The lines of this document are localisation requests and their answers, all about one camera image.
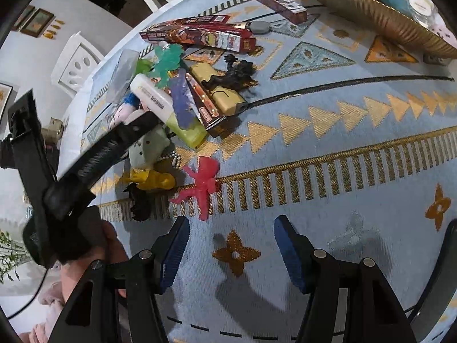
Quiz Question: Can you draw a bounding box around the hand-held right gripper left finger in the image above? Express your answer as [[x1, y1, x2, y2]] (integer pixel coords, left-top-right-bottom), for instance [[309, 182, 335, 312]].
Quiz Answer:
[[48, 215, 191, 343]]

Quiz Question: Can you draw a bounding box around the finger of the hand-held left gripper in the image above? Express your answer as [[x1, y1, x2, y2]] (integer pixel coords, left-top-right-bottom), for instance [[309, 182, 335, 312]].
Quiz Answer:
[[53, 112, 161, 194], [0, 89, 58, 204]]

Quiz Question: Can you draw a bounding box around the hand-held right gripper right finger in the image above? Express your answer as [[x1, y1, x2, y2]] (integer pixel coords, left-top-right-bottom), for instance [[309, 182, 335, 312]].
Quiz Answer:
[[274, 215, 418, 343]]

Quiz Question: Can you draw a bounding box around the pale green plush keychain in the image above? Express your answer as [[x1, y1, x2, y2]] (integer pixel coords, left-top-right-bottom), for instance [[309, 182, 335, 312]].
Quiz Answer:
[[128, 125, 183, 170]]

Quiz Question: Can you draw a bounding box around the long dark red box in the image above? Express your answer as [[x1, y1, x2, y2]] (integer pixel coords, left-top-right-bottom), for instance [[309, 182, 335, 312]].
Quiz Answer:
[[139, 14, 252, 43]]

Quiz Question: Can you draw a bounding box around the golden ribbed bowl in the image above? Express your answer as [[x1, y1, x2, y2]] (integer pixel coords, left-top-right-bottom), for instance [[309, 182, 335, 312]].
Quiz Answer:
[[282, 0, 457, 59]]

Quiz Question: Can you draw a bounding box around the person's left hand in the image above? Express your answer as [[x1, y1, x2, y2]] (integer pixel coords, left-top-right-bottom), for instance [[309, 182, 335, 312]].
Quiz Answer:
[[61, 221, 129, 302]]

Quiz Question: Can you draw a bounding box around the white desk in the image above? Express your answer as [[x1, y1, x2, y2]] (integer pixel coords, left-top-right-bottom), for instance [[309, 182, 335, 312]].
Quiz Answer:
[[57, 0, 201, 172]]

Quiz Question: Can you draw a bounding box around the framed picture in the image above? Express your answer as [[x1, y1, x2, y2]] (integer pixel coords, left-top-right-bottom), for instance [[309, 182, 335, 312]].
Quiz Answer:
[[19, 7, 55, 38], [11, 5, 36, 31], [0, 82, 18, 122]]

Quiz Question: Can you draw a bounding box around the yellow figurine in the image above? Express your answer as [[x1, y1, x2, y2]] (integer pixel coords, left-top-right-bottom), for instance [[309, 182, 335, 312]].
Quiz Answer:
[[121, 168, 177, 191]]

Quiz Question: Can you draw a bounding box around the green plant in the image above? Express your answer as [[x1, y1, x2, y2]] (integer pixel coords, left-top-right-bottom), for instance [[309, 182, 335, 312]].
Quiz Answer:
[[0, 230, 33, 283]]

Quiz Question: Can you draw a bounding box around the black figurine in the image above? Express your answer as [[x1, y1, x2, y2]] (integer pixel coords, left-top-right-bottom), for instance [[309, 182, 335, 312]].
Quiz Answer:
[[123, 184, 152, 222], [202, 53, 258, 95]]

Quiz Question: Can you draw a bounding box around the white and green marker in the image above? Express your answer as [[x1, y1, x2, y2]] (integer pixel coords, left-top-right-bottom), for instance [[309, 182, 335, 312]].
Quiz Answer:
[[129, 73, 208, 149]]

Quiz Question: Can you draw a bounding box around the red translucent figurine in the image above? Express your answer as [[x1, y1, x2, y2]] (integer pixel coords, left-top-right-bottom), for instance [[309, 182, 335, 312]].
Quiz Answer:
[[169, 155, 220, 220]]

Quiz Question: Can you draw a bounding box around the clear plastic bag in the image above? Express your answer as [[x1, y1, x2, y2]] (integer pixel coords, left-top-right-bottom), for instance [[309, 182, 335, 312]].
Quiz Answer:
[[103, 50, 141, 104]]

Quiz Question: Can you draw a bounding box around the light green figurine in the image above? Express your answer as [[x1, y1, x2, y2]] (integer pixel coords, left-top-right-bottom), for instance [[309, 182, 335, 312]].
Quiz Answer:
[[135, 59, 154, 79]]

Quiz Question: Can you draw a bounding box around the brown slim box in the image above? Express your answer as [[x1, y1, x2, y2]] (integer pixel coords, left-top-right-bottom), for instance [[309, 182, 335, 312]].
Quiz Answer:
[[184, 73, 227, 138]]

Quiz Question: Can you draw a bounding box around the teal translucent figurine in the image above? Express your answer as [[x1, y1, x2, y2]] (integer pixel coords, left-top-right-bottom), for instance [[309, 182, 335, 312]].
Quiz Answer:
[[148, 42, 186, 88]]

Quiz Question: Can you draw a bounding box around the golden lighter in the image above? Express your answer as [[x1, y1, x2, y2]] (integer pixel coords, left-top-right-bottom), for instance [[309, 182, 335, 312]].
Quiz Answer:
[[188, 62, 248, 118]]

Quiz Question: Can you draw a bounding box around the long colourful printed box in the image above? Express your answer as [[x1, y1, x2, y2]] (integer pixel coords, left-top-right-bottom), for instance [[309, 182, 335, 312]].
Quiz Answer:
[[166, 23, 258, 54]]

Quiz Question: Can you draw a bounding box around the grey oval tag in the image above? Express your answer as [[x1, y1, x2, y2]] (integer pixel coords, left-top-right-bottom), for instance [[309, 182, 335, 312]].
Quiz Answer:
[[248, 21, 274, 34]]

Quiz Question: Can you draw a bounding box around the black cable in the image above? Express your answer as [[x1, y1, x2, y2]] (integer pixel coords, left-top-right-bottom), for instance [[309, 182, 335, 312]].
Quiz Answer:
[[7, 268, 49, 320]]

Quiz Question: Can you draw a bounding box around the yellow wall ornament set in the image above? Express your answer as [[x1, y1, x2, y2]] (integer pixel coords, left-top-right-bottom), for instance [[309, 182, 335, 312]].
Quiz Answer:
[[43, 19, 67, 40]]

